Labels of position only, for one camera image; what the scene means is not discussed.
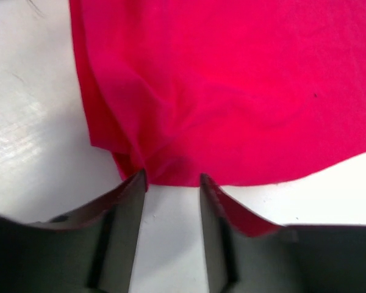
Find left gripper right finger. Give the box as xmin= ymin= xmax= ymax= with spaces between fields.
xmin=200 ymin=174 xmax=366 ymax=292

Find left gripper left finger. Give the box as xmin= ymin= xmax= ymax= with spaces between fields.
xmin=0 ymin=171 xmax=146 ymax=292

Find red t shirt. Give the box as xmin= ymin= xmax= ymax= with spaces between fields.
xmin=69 ymin=1 xmax=366 ymax=187

